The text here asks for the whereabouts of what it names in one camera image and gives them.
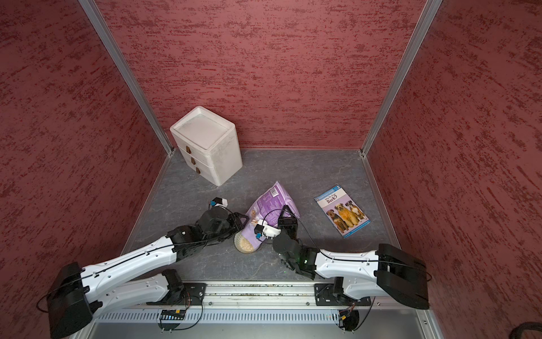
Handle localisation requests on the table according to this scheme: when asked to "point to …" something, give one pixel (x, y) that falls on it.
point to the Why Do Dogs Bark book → (342, 211)
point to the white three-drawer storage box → (208, 144)
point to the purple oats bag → (269, 208)
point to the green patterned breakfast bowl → (242, 244)
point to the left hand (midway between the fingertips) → (246, 225)
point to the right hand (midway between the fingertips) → (289, 210)
